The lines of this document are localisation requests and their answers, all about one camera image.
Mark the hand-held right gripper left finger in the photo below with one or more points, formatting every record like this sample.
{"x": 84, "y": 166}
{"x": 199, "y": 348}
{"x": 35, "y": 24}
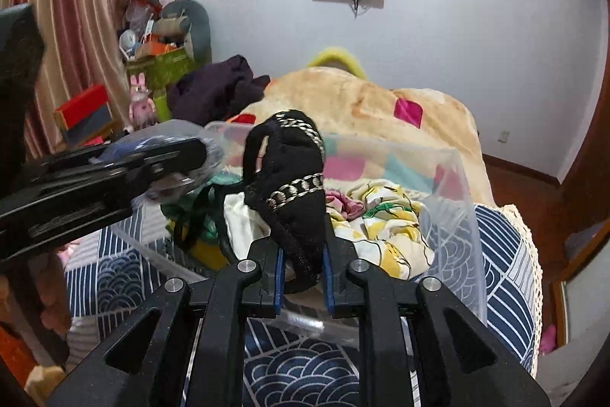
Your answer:
{"x": 279, "y": 278}

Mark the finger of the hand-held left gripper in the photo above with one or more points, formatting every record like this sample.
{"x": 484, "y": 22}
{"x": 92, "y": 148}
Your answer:
{"x": 71, "y": 216}
{"x": 162, "y": 156}

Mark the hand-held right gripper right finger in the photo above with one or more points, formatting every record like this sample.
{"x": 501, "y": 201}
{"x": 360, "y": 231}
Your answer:
{"x": 328, "y": 280}

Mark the clear plastic bag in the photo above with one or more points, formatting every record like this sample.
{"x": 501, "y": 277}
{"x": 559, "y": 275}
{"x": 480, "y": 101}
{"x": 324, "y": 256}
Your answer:
{"x": 177, "y": 130}

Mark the clear plastic storage box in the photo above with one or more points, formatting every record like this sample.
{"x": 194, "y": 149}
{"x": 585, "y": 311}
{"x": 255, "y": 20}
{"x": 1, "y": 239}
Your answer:
{"x": 448, "y": 178}

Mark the person's left hand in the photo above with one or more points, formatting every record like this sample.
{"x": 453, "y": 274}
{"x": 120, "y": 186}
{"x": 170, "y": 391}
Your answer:
{"x": 53, "y": 292}

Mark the pink rabbit plush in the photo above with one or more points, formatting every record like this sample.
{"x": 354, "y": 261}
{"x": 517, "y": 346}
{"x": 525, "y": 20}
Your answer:
{"x": 142, "y": 104}

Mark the cream white cloth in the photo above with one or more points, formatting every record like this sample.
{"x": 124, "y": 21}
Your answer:
{"x": 243, "y": 223}

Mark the red and grey box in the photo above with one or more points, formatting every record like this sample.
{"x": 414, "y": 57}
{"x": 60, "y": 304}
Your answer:
{"x": 81, "y": 102}

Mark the white yellow floral cloth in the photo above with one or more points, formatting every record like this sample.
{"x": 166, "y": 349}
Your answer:
{"x": 391, "y": 240}

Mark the pink cloth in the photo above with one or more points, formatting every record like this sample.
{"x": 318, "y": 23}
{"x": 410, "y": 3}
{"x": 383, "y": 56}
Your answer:
{"x": 350, "y": 207}

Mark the green cloth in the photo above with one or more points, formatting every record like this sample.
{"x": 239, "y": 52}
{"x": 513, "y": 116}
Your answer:
{"x": 206, "y": 229}

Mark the dark purple clothing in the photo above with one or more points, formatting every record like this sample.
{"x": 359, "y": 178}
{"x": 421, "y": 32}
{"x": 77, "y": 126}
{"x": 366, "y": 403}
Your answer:
{"x": 214, "y": 87}

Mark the green cardboard box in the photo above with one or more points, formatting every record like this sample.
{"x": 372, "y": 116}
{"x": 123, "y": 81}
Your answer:
{"x": 167, "y": 66}

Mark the blue wave pattern bedsheet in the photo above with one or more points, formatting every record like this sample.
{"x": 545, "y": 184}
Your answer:
{"x": 295, "y": 373}

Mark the orange box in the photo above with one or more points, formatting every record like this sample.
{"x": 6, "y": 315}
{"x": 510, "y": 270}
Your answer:
{"x": 157, "y": 49}

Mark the white round toy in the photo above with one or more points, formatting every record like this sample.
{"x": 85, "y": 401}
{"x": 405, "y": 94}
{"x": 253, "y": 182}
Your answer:
{"x": 127, "y": 41}

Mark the grey-green plush cushion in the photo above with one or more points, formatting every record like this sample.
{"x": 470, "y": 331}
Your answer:
{"x": 198, "y": 21}

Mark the tan plush toy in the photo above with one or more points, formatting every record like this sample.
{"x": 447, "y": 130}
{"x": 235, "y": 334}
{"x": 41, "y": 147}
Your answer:
{"x": 44, "y": 379}

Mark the beige patchwork blanket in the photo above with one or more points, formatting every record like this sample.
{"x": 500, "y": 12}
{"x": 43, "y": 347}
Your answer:
{"x": 343, "y": 102}

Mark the yellow-green pillow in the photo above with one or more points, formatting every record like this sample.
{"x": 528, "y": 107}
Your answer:
{"x": 333, "y": 54}

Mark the pink object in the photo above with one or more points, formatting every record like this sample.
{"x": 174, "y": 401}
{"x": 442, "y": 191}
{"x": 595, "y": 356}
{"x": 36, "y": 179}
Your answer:
{"x": 548, "y": 339}

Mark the wooden wardrobe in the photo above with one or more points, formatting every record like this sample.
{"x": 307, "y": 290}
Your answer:
{"x": 591, "y": 178}

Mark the wall socket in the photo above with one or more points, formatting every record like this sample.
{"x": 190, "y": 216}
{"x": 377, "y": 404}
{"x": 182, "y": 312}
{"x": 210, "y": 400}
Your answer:
{"x": 503, "y": 136}

